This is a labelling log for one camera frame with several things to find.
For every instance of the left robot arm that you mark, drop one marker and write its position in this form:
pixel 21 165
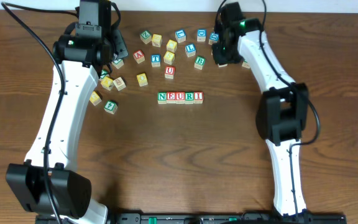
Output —
pixel 47 182

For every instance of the green 4 block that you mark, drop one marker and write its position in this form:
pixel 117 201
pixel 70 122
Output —
pixel 110 107

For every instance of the yellow block far left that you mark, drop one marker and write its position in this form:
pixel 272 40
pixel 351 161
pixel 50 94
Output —
pixel 95 98

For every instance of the plain wooden picture block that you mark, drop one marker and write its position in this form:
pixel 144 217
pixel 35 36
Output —
pixel 119 83

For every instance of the green B block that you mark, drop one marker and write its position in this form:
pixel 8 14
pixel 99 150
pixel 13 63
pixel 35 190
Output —
pixel 199 62

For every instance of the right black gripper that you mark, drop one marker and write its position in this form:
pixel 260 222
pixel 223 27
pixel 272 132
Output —
pixel 217 55

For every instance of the blue L block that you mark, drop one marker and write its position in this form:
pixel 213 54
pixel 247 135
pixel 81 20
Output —
pixel 190 50

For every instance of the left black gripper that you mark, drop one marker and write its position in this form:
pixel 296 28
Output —
pixel 117 50

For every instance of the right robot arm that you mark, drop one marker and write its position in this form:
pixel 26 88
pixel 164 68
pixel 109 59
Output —
pixel 282 111

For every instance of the red u block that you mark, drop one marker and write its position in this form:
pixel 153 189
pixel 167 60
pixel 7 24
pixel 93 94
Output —
pixel 169 72
pixel 180 97

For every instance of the yellow O block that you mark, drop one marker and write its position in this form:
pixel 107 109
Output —
pixel 142 79

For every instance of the green R block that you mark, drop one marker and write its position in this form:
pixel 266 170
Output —
pixel 189 98

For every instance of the yellow C block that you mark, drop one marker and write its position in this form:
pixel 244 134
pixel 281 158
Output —
pixel 172 46

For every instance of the blue D block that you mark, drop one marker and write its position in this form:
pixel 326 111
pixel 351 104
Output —
pixel 201 35

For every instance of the green N block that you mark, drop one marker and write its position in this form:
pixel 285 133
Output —
pixel 162 98

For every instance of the yellow block top row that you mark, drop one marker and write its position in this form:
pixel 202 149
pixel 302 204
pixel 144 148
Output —
pixel 157 40

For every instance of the red A block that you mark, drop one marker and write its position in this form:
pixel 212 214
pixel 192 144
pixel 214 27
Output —
pixel 139 56

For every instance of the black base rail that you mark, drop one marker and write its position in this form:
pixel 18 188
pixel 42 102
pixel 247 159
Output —
pixel 253 218

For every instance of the yellow block beside V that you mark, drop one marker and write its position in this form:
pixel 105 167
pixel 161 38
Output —
pixel 107 83

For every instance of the blue P block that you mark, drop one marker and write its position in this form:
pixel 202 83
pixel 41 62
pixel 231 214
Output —
pixel 222 65

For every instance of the red E block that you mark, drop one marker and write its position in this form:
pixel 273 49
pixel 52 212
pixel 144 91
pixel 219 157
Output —
pixel 171 97

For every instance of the red I block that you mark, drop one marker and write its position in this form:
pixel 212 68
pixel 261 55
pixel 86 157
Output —
pixel 198 97

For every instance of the blue block top row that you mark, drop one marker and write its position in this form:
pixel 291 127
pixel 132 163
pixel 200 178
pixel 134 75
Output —
pixel 180 35

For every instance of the green V block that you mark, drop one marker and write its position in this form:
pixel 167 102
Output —
pixel 103 75

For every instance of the green Z block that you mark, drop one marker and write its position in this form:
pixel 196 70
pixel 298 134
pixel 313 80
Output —
pixel 146 36

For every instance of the green J block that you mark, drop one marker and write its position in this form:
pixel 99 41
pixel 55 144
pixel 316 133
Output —
pixel 245 64

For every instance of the blue T block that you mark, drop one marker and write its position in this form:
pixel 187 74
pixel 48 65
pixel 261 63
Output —
pixel 155 60

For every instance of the yellow S block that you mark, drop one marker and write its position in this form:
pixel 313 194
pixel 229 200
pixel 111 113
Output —
pixel 169 57

